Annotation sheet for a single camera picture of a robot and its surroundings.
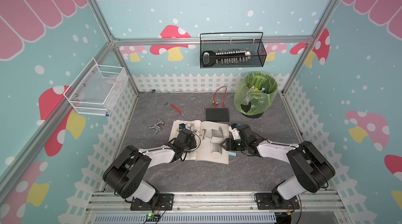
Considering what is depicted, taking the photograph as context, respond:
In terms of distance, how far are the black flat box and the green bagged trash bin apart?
0.29 feet

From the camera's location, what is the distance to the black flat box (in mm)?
1063

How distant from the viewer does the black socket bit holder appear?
0.89 meters

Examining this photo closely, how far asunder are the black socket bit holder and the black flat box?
334 millimetres

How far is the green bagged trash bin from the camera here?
0.89 m
